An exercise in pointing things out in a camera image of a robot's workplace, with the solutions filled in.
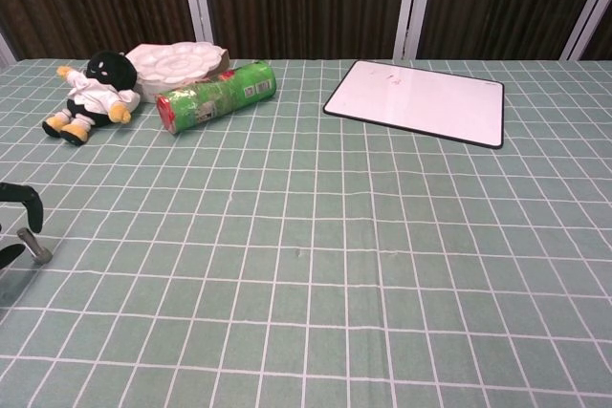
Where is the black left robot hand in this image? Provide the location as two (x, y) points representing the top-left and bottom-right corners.
(0, 182), (46, 271)

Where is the green cylindrical chip can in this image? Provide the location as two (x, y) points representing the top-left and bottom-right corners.
(156, 60), (278, 135)

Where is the white flower-shaped paint palette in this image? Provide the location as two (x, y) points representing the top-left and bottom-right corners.
(125, 40), (224, 86)

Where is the white board with black frame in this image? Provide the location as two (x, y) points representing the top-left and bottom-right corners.
(322, 59), (506, 150)

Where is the black penguin plush toy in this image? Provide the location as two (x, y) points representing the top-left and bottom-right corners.
(41, 49), (142, 147)

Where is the green white checkered tablecloth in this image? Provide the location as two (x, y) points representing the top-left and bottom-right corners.
(0, 57), (612, 408)

